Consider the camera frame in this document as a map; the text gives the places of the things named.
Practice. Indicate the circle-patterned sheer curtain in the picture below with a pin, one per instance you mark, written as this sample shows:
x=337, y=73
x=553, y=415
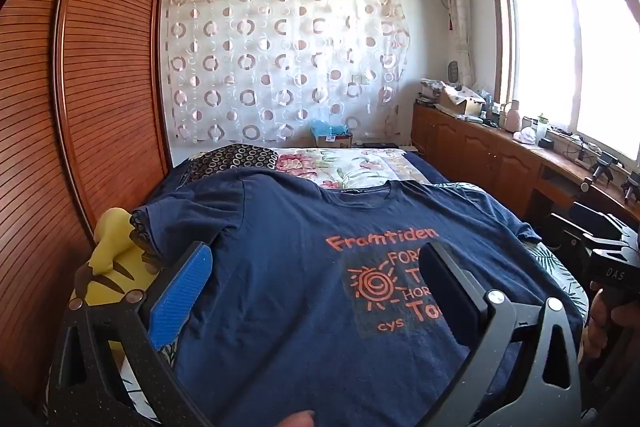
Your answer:
x=280, y=67

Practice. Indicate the cardboard box with blue bags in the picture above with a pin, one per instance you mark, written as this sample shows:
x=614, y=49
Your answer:
x=332, y=139

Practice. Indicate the black tripod mount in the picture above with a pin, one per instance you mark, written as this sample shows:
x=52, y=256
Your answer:
x=604, y=167
x=631, y=187

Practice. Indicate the leaf print blanket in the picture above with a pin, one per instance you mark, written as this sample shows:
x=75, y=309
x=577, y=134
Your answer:
x=555, y=267

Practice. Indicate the dark oval ornament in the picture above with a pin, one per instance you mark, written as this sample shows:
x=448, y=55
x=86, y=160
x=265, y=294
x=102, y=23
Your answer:
x=454, y=74

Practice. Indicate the small black box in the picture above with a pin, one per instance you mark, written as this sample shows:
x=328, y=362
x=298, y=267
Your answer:
x=546, y=144

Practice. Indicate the pink bottle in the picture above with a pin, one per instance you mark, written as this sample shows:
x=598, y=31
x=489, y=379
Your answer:
x=512, y=119

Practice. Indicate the beige tied window curtain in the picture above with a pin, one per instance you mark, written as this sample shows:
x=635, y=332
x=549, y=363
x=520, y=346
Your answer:
x=457, y=7

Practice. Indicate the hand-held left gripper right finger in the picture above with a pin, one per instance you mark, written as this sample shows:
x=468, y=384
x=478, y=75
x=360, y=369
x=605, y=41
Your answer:
x=445, y=302

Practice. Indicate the dark patterned pillow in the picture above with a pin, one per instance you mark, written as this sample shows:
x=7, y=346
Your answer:
x=235, y=157

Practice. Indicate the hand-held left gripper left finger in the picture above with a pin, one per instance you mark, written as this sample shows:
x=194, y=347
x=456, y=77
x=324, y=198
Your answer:
x=182, y=292

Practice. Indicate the wooden slatted wardrobe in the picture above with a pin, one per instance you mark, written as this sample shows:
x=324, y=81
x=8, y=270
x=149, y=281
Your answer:
x=100, y=82

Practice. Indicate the flat black box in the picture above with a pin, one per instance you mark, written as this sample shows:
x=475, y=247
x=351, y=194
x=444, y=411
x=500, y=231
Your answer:
x=380, y=146

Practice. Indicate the floral bed sheet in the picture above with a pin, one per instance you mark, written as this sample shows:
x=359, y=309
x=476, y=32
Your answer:
x=345, y=164

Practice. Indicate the green-capped bottle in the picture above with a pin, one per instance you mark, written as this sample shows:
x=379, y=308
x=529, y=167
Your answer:
x=541, y=129

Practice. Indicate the navy blue printed T-shirt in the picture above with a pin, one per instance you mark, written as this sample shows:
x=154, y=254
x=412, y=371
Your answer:
x=280, y=282

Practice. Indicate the yellow plush toy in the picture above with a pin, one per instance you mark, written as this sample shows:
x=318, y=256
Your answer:
x=107, y=272

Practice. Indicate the stack of folded cloths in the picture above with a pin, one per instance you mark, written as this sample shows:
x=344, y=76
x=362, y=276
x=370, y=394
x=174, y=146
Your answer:
x=430, y=91

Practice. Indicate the pink white cloth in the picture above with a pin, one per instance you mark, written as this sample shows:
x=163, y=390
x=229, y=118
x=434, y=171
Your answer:
x=524, y=137

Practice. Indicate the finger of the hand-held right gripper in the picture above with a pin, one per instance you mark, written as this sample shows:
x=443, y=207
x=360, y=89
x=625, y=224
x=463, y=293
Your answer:
x=567, y=237
x=602, y=222

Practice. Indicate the person's left hand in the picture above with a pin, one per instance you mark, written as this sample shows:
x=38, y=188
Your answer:
x=299, y=419

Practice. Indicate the wooden counter cabinet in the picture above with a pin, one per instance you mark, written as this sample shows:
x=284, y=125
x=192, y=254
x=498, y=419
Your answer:
x=475, y=147

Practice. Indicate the person's right hand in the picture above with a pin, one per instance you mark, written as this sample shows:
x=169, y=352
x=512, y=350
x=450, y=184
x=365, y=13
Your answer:
x=595, y=327

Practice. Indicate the wood-framed window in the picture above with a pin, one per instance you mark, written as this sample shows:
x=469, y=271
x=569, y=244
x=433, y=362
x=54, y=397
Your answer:
x=550, y=52

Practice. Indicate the navy blue bed cover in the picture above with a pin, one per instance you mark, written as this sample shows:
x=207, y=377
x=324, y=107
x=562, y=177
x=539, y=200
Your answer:
x=425, y=169

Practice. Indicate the open cardboard box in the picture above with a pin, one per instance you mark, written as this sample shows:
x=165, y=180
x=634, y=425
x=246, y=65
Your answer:
x=465, y=107

